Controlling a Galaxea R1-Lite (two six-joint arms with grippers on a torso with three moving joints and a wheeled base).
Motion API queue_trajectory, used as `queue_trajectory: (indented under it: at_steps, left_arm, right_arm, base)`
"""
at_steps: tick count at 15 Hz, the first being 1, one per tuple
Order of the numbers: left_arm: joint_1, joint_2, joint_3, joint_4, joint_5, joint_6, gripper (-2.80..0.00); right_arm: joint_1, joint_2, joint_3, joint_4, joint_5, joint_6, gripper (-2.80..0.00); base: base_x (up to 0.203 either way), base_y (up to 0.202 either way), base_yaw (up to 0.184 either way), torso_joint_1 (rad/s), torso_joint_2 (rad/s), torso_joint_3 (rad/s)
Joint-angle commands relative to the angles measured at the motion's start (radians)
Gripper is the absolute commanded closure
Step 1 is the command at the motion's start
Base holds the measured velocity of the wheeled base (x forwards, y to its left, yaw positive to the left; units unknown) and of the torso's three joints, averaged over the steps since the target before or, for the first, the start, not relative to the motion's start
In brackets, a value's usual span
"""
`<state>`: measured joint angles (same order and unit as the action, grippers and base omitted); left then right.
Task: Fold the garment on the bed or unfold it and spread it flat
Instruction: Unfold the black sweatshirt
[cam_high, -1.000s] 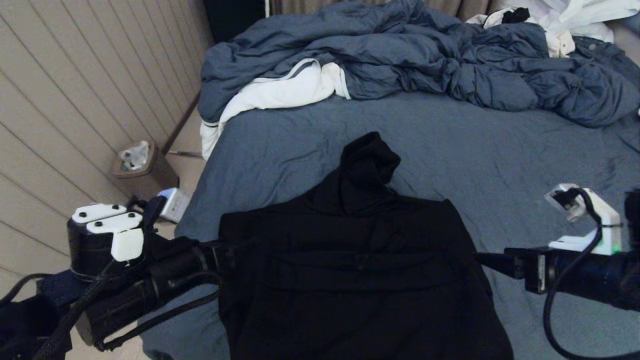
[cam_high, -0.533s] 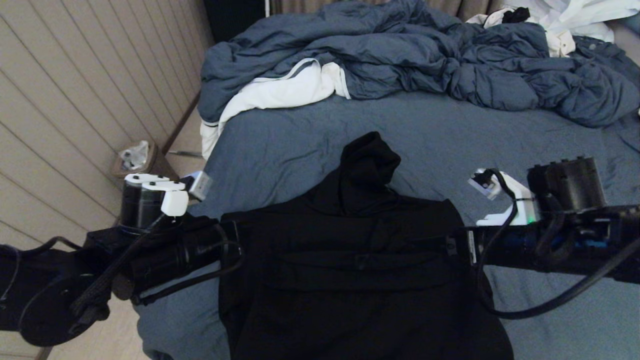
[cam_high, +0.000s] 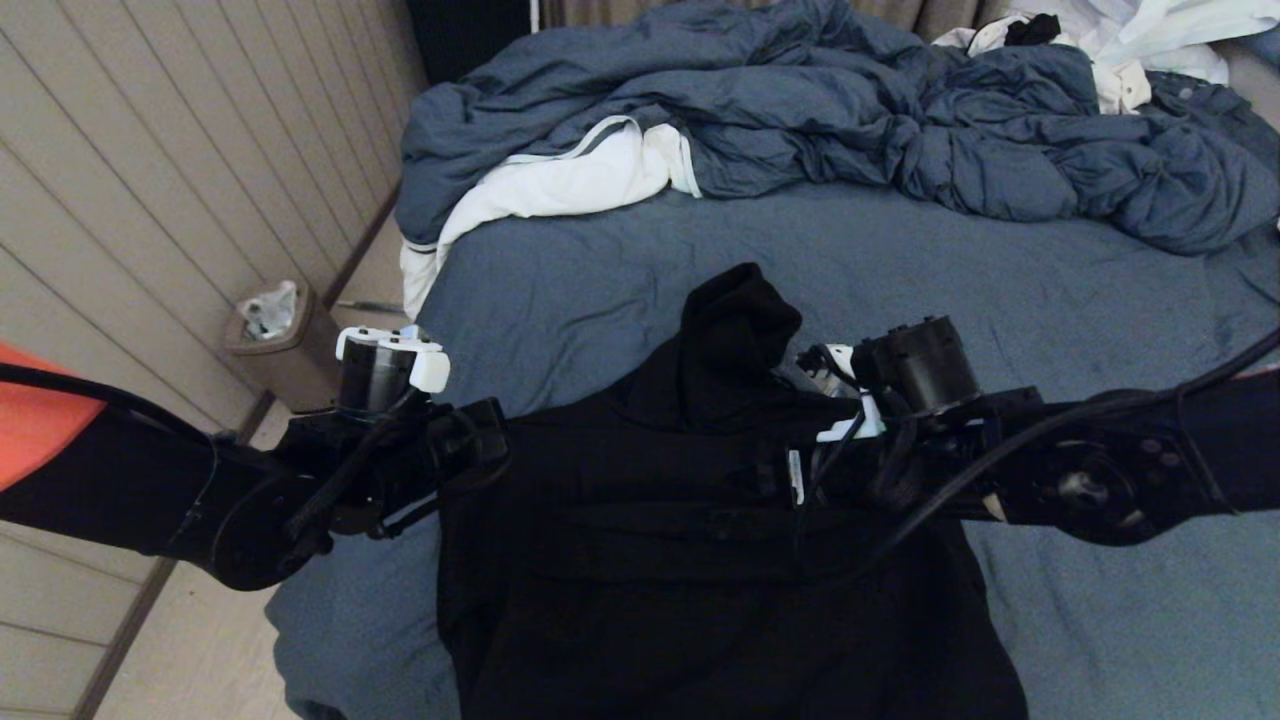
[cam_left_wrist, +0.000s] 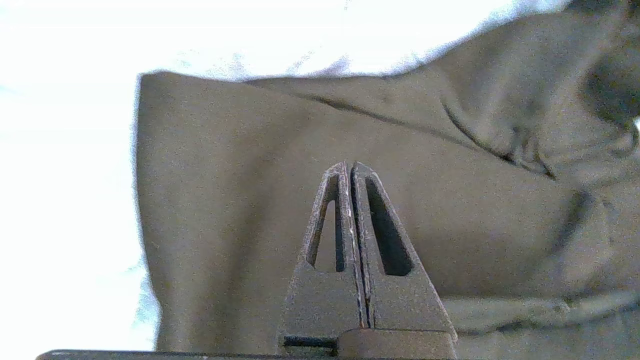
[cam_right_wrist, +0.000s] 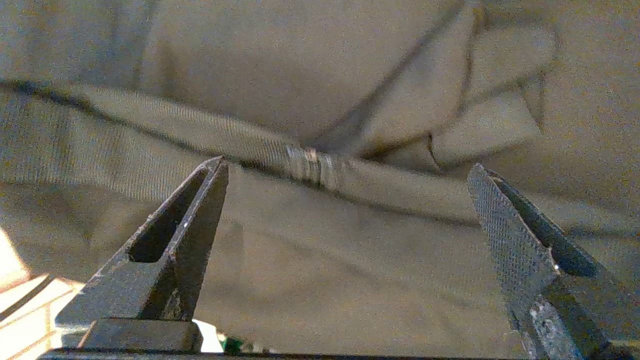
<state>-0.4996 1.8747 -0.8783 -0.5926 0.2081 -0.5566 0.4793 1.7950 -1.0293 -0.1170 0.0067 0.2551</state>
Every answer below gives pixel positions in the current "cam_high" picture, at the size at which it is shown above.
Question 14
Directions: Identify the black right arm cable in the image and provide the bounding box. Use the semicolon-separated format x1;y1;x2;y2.
795;325;1280;566

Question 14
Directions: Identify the white clothes pile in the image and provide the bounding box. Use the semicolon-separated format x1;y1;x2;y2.
935;0;1280;86

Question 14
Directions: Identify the rumpled blue duvet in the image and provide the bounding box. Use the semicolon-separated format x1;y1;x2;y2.
395;0;1280;256

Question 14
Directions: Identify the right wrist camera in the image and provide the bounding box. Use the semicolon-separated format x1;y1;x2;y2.
797;315;983;443

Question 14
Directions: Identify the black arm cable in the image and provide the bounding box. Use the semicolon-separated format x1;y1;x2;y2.
795;325;1280;566
0;362;441;561

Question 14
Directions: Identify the black zip hoodie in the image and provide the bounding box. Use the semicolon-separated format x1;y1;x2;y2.
435;262;1029;720

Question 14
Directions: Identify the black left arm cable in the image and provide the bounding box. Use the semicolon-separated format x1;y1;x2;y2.
0;362;441;561

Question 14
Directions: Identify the cream garment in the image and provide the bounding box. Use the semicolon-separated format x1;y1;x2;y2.
1095;58;1153;113

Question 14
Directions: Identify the black furniture piece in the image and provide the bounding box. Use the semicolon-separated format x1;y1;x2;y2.
405;0;536;86

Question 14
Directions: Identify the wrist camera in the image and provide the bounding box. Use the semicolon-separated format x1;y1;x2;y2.
335;326;451;416
797;315;983;443

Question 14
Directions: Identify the white plastic bin liner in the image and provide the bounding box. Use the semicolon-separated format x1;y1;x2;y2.
238;280;301;341

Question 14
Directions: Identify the blue denim garment with buttons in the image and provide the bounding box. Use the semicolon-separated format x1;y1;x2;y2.
1148;72;1280;161

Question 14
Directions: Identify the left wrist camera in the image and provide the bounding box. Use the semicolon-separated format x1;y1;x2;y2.
335;326;451;416

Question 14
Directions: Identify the small black garment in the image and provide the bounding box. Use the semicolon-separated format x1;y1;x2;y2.
1005;15;1061;48

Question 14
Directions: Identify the brown trash bin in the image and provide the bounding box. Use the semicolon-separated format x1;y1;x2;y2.
222;282;351;415

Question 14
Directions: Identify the beige curtain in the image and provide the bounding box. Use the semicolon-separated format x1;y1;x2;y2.
540;0;1011;43

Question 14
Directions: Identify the blue bed sheet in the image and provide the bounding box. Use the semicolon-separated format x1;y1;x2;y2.
265;180;1280;720

